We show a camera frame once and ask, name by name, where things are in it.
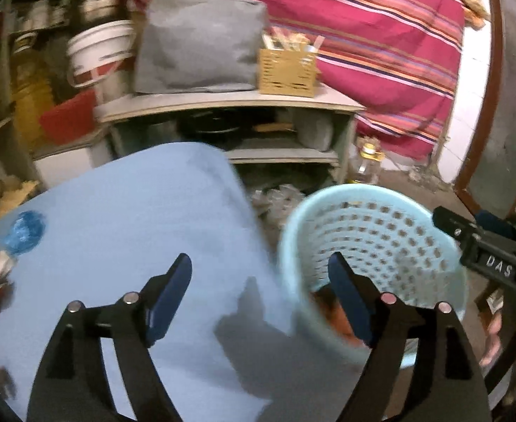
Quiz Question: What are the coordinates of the yellow oil jug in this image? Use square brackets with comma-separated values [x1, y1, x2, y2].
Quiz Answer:
[12, 39, 58, 133]

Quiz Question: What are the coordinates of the grey wooden cabinet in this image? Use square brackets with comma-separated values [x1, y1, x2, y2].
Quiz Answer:
[93, 83, 366, 185]

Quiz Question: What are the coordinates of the person's right hand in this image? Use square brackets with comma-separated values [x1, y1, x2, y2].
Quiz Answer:
[479, 310, 516, 388]

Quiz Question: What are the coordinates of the grey fabric bag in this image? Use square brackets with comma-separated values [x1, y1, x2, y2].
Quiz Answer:
[133, 0, 268, 94]

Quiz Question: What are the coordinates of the red plastic basin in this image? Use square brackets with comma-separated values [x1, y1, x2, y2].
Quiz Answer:
[38, 90, 98, 145]

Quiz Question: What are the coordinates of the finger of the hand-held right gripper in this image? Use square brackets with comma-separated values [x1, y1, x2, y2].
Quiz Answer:
[433, 206, 479, 247]
[475, 211, 516, 243]

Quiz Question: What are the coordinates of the grey pot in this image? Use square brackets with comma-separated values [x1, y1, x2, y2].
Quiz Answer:
[297, 116, 333, 150]

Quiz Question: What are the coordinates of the orange brown snack wrapper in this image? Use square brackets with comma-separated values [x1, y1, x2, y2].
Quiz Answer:
[311, 281, 364, 348]

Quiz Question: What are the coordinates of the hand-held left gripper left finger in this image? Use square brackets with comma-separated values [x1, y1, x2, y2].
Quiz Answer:
[27, 252, 194, 422]

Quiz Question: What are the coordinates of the light blue plastic basket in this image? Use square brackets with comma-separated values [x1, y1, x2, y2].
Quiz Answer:
[279, 185, 467, 365]

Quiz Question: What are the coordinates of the white plastic bucket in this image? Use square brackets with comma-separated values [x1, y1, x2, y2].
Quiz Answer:
[67, 20, 136, 97]

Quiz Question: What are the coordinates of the black cooking pot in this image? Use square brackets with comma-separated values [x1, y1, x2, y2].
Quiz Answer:
[183, 112, 241, 146]

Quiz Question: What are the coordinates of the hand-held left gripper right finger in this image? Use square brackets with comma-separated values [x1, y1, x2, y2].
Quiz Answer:
[327, 252, 492, 422]

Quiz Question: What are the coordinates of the yellow perforated utensil holder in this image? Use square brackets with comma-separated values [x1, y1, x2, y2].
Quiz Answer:
[258, 48, 318, 98]

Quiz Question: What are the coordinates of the red striped blanket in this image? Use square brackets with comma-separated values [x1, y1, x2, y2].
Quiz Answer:
[121, 0, 465, 159]

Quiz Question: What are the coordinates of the brown framed door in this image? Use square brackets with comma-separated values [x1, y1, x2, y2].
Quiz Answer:
[454, 0, 516, 220]

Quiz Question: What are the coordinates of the clear oil bottle yellow cap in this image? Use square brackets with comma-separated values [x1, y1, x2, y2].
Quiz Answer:
[350, 138, 384, 185]

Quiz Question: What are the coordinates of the crumpled blue plastic bag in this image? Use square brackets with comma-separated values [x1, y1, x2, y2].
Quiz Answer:
[5, 211, 46, 253]

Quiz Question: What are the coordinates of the metal pot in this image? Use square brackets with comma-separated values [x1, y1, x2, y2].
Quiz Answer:
[77, 0, 124, 27]

